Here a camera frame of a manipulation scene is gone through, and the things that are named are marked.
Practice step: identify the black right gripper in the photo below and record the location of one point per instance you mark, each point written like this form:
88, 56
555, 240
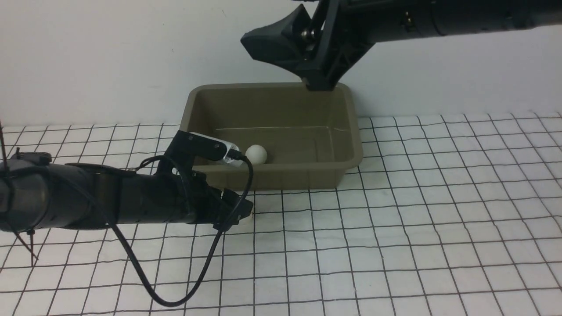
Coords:
320, 53

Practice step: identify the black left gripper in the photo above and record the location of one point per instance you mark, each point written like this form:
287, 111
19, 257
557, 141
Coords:
161, 198

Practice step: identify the white table-tennis ball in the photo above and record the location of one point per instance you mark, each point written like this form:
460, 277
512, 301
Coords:
256, 154
247, 216

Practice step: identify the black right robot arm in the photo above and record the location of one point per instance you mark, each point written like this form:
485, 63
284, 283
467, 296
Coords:
393, 20

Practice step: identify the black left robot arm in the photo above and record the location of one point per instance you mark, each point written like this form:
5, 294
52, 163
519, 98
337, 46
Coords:
37, 194

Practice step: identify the olive plastic bin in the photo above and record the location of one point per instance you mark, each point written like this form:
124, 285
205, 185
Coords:
311, 138

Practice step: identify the white grid-pattern tablecloth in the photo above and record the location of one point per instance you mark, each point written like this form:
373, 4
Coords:
445, 216

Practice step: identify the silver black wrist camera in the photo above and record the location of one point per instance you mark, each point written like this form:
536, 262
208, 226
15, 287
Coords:
186, 147

